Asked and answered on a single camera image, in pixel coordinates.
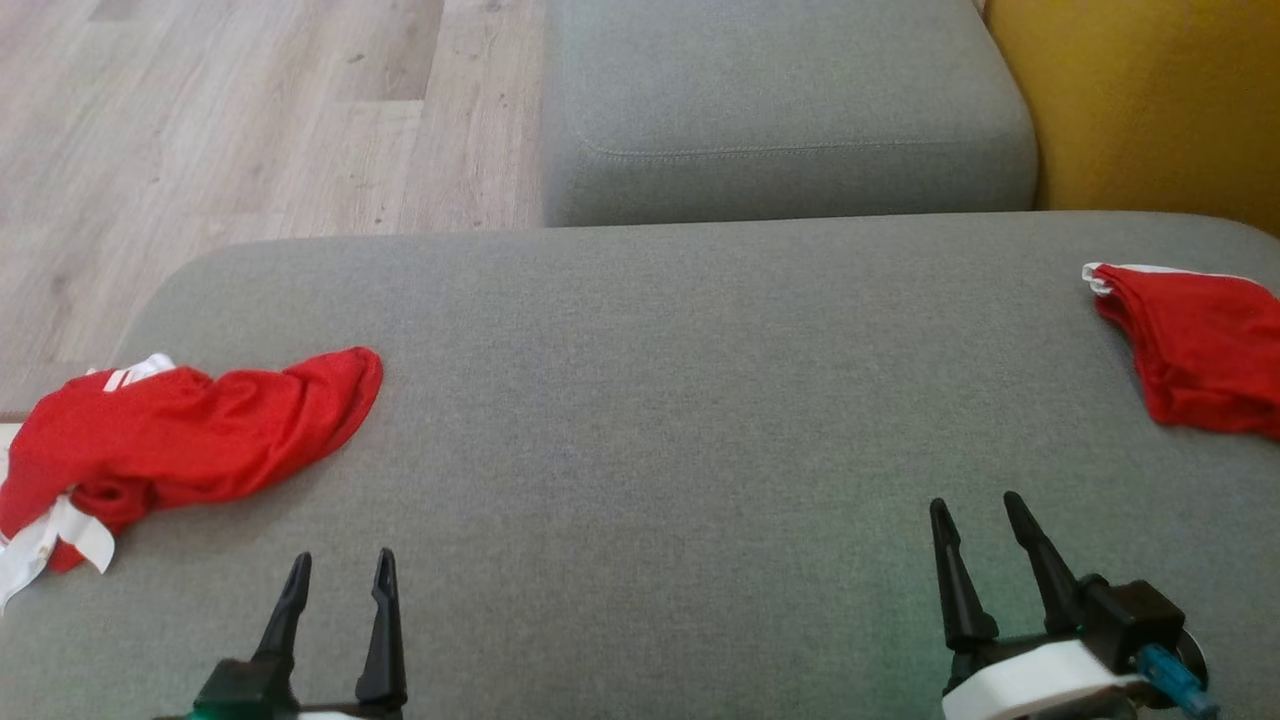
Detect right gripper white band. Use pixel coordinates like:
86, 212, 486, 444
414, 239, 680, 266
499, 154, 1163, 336
929, 491, 1151, 720

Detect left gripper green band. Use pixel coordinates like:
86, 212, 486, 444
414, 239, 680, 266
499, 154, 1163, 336
155, 547, 409, 720

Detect red shirt with white trim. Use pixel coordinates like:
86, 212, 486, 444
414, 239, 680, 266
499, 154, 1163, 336
0, 346, 385, 613

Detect red shorts with white stripes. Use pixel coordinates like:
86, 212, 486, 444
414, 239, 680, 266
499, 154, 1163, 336
1081, 261, 1280, 442

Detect large grey sofa chaise cushion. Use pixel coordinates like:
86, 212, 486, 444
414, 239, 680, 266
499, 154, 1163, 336
0, 210, 1280, 720

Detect yellow sofa backrest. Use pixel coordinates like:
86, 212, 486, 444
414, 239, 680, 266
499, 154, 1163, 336
983, 0, 1280, 238

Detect grey sofa seat cushion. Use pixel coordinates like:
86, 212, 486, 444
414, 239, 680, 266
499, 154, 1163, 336
541, 0, 1041, 229

